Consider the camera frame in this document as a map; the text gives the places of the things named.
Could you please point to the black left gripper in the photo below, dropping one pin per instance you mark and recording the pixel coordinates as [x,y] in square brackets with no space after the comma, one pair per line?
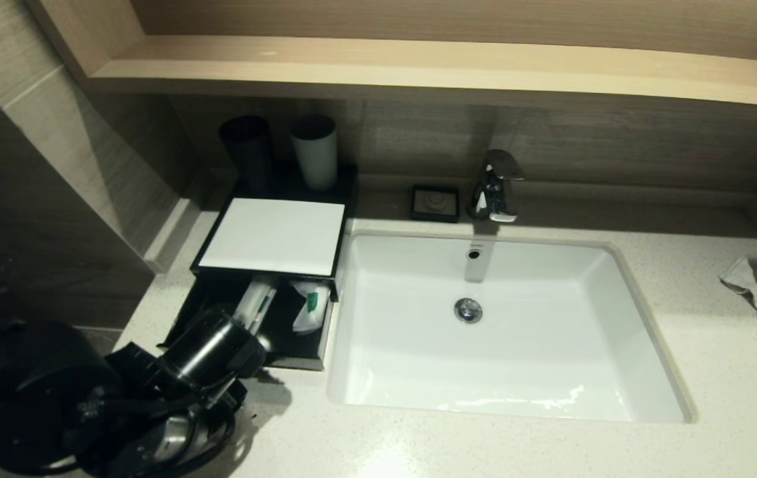
[222,398]

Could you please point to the black tray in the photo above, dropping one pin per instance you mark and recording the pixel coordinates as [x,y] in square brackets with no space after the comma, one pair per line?
[299,345]

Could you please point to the clear toothbrush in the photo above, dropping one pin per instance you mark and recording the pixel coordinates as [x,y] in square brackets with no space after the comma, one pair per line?
[255,299]

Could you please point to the small plain white sachet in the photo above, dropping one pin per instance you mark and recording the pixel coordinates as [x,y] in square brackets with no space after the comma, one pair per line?
[312,312]

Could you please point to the white sachet with green square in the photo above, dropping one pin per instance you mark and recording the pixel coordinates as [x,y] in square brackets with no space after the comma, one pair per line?
[302,287]

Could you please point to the grey plastic cup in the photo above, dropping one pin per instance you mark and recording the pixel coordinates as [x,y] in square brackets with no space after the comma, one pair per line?
[315,159]

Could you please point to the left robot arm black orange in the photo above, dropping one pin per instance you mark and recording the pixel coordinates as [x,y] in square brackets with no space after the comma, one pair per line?
[53,392]

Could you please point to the black amenity box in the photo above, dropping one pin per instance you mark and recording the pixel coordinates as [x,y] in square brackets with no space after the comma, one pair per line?
[348,199]

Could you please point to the black cup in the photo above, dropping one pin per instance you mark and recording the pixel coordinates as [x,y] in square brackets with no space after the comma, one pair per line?
[249,153]

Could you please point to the chrome drain stopper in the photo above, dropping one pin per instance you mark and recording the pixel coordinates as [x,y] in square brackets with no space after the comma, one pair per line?
[468,311]

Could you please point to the black soap dish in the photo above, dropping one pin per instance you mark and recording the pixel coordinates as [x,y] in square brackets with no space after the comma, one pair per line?
[434,202]

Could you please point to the white sink basin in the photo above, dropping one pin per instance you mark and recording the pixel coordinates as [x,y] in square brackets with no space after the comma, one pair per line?
[518,358]

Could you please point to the chrome faucet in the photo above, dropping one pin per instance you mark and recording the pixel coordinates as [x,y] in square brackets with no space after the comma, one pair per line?
[495,192]

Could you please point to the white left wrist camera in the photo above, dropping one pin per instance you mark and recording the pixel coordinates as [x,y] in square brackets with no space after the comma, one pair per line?
[172,435]

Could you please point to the wooden wall shelf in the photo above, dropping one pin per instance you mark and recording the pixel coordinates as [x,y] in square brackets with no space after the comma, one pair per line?
[485,63]

